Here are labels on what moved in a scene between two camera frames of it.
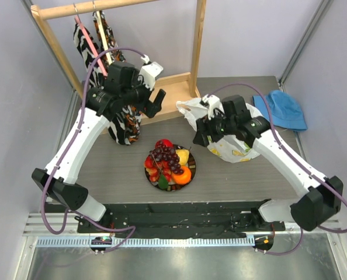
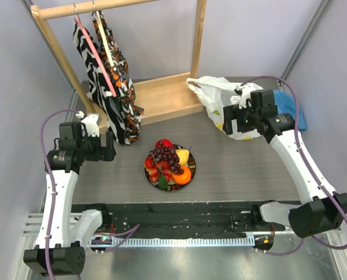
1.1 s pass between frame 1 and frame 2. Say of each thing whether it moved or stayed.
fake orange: stayed
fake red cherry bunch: stayed
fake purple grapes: stayed
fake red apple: stayed
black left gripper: moved
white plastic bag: moved
